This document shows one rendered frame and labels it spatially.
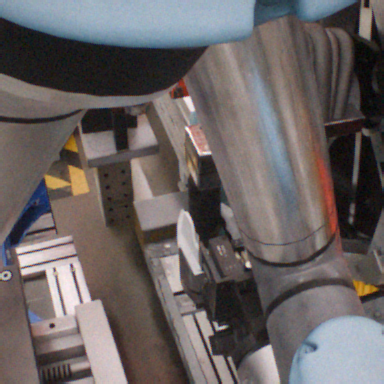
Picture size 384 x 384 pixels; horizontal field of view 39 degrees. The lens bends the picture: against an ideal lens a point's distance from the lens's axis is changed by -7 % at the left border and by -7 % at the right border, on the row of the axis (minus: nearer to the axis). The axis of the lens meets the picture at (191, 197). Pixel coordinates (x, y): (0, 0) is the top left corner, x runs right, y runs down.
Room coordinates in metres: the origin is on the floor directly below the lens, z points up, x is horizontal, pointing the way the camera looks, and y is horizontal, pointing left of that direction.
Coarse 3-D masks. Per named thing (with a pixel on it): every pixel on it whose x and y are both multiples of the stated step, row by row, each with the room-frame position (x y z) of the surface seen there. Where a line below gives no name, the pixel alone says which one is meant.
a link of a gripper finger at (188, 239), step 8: (184, 216) 0.41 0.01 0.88; (184, 224) 0.41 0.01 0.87; (192, 224) 0.39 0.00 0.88; (184, 232) 0.41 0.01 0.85; (192, 232) 0.39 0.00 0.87; (184, 240) 0.40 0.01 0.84; (192, 240) 0.39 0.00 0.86; (184, 248) 0.39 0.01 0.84; (192, 248) 0.39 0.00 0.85; (192, 256) 0.38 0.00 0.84; (192, 264) 0.37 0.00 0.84; (200, 272) 0.36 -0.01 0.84
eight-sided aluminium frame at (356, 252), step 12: (372, 0) 0.55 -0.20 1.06; (348, 240) 0.56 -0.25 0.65; (360, 240) 0.54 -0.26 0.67; (372, 240) 0.45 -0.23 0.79; (348, 252) 0.49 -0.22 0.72; (360, 252) 0.47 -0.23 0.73; (372, 252) 0.44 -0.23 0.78; (348, 264) 0.48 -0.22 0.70; (360, 264) 0.45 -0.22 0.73; (372, 264) 0.43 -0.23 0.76; (360, 276) 0.45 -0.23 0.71; (372, 276) 0.42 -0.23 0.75
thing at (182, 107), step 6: (168, 96) 1.45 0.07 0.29; (174, 102) 1.38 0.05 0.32; (180, 102) 1.33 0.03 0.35; (186, 102) 1.28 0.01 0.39; (174, 108) 1.38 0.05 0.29; (180, 108) 1.33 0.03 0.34; (186, 108) 1.27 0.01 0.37; (192, 108) 1.25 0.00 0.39; (180, 114) 1.32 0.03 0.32; (186, 114) 1.27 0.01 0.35; (180, 120) 1.32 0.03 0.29; (186, 120) 1.27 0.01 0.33; (180, 126) 1.32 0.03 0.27; (186, 126) 1.27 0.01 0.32
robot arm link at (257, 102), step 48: (240, 48) 0.24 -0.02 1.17; (288, 48) 0.25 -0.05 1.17; (192, 96) 0.26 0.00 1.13; (240, 96) 0.24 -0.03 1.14; (288, 96) 0.25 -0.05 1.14; (240, 144) 0.25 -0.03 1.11; (288, 144) 0.25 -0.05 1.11; (240, 192) 0.25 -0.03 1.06; (288, 192) 0.25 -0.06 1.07; (288, 240) 0.25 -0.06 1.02; (336, 240) 0.27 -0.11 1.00; (288, 288) 0.24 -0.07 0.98
